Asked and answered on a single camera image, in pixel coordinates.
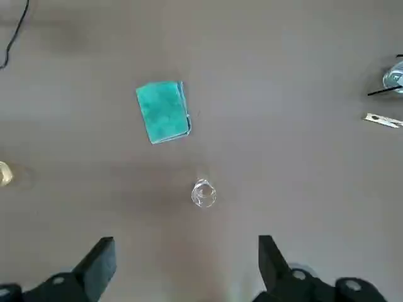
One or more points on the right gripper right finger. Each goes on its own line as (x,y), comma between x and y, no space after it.
(274,273)

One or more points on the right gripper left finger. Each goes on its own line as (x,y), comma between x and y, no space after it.
(94,270)

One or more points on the small clear glass beaker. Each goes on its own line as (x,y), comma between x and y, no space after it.
(204,193)

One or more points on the large clear glass beaker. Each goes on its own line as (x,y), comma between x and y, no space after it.
(4,174)

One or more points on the green folded cloth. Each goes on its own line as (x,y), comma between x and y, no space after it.
(163,110)

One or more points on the wooden clothespin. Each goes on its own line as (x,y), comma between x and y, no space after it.
(381,120)

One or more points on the thin black stick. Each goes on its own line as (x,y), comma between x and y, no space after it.
(382,90)

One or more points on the clear glass jar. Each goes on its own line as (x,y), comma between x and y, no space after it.
(393,77)

